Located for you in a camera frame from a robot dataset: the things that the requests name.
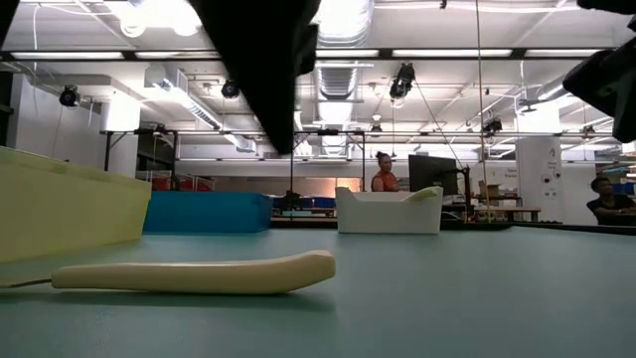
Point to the person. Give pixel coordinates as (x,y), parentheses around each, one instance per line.
(385,181)
(608,206)

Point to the black ceiling-mounted camera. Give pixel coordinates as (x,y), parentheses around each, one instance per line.
(69,96)
(402,82)
(493,126)
(230,88)

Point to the black computer monitor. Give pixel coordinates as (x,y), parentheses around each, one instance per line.
(429,171)

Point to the black table frame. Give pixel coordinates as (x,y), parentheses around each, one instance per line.
(546,228)

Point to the silver ventilation duct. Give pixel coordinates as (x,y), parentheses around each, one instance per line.
(549,92)

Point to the green table mat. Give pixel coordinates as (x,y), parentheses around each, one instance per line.
(397,323)

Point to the cardboard box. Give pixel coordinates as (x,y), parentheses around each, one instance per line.
(492,190)

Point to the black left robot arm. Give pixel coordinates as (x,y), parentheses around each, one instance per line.
(6,15)

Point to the blue storage crate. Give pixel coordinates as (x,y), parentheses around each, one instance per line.
(626,189)

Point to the black overhead frame bar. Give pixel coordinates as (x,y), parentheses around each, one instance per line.
(129,54)

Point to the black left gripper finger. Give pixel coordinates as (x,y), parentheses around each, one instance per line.
(308,50)
(263,59)

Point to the white plastic bin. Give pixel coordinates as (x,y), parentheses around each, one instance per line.
(387,216)

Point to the wooden desk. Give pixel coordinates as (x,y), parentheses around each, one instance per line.
(507,211)

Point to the black metal rack frame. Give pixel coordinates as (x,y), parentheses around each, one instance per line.
(107,149)

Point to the blue plastic bin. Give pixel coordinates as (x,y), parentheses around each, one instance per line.
(208,214)

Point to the yellow-green plastic bin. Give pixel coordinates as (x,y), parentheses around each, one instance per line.
(59,214)

